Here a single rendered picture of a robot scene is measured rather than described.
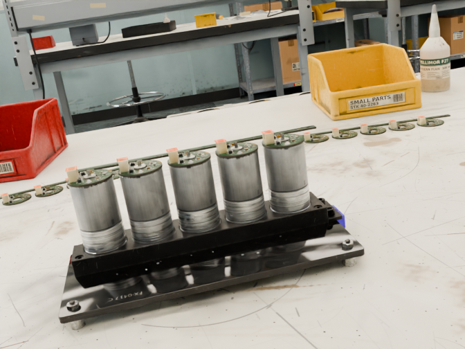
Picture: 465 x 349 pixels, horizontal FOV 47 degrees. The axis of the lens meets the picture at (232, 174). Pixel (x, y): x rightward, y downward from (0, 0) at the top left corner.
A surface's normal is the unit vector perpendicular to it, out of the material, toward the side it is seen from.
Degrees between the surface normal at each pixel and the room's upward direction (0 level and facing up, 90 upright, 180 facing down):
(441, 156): 0
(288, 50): 91
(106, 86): 90
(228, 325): 0
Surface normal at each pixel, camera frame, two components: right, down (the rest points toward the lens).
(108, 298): -0.14, -0.94
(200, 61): 0.16, 0.30
